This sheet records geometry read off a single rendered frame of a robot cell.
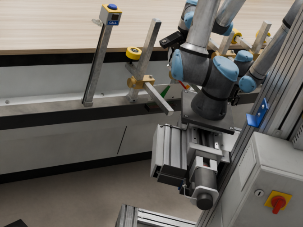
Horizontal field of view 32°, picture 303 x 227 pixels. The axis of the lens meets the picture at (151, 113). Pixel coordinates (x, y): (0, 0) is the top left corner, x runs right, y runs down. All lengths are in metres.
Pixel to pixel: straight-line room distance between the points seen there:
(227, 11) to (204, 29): 0.25
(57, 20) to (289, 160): 1.56
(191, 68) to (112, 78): 0.89
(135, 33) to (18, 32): 0.67
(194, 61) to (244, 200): 0.60
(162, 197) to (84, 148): 0.58
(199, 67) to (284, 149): 0.49
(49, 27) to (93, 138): 0.72
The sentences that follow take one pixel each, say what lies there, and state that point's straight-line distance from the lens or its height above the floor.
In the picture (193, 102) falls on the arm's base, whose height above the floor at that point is 1.06.
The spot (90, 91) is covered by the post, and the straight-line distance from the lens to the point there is 2.55.
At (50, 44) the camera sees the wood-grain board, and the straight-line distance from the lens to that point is 2.61.
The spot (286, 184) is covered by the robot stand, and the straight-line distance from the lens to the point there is 1.72.
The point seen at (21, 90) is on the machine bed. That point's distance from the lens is 2.67.
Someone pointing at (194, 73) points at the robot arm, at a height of 1.21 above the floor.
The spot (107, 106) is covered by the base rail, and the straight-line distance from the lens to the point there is 2.63.
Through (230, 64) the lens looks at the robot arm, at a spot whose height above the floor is 1.26.
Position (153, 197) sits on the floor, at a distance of 3.27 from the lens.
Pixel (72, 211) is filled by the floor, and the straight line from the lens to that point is 3.03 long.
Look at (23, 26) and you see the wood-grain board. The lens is 2.73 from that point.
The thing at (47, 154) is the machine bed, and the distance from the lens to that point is 3.03.
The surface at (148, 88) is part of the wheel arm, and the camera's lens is 2.64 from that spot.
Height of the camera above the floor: 2.14
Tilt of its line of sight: 32 degrees down
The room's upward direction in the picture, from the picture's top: 20 degrees clockwise
